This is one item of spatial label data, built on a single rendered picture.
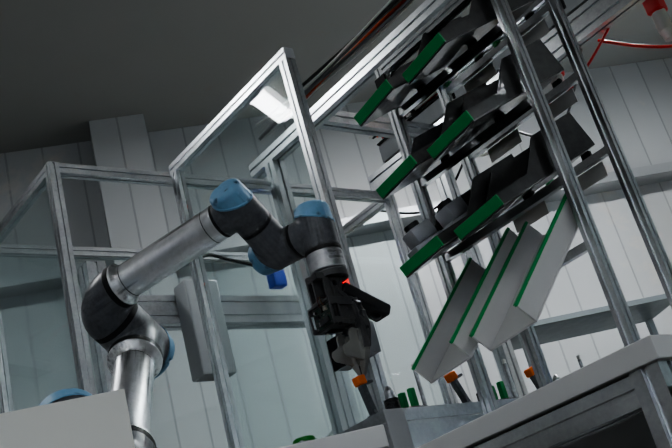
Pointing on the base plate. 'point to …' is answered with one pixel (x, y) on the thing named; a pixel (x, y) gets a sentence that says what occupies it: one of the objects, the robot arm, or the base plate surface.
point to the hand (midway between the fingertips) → (364, 369)
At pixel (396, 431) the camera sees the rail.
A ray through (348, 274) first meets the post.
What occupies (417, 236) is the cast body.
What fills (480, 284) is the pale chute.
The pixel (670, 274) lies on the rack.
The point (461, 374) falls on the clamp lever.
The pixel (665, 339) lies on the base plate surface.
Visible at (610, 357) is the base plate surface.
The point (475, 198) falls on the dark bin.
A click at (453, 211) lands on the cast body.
